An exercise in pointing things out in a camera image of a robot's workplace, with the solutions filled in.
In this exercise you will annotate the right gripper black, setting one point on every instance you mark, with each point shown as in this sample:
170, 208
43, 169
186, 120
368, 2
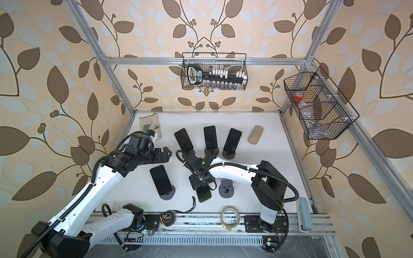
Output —
194, 184

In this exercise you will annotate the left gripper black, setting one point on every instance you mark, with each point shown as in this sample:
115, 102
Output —
158, 159

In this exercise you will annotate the phone with purple case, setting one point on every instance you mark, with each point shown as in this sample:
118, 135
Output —
203, 193

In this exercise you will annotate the phone with green case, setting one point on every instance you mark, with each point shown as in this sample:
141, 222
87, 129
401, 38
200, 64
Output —
161, 180

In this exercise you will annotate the grey phone stand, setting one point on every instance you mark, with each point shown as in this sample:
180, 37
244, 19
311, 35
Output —
169, 195

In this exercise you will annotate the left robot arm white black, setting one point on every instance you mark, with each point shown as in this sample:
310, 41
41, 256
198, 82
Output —
66, 235

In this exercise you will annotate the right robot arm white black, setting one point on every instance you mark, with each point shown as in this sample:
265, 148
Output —
272, 190

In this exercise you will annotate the dark grey back stand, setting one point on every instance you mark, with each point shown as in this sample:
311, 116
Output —
185, 155

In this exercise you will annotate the back left black phone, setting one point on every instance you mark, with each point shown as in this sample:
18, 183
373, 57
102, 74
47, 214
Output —
184, 140

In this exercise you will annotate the black phone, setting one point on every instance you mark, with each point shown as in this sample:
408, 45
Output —
210, 138
184, 140
232, 141

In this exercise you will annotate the lilac back right stand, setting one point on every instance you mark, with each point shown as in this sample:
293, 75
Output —
228, 155

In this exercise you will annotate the back right black phone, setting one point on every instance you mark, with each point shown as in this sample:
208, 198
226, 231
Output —
232, 141

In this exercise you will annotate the back middle black phone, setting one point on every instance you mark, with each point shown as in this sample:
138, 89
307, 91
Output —
210, 138

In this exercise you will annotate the beige work glove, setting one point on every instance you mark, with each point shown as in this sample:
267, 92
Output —
151, 123

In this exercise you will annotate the clear tape roll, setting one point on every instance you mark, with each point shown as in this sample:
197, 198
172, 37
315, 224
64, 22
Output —
229, 218

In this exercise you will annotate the black yellow tape measure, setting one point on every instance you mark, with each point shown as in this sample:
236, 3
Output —
167, 218

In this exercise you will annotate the beige oval sponge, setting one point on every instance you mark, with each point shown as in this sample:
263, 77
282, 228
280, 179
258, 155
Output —
255, 135

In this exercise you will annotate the black tool in basket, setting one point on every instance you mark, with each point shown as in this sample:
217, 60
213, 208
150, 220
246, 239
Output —
212, 76

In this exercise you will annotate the aluminium front rail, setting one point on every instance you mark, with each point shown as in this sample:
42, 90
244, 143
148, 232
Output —
209, 223

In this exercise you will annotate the back wire basket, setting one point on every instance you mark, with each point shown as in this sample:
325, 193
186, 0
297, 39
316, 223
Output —
231, 61

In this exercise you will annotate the wire basket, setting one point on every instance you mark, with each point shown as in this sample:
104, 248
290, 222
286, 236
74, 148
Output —
231, 61
325, 111

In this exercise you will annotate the grey blue device on rail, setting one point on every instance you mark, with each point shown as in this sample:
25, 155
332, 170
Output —
304, 215

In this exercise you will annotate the right wire basket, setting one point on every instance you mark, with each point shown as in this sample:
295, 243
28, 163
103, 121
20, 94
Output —
325, 111

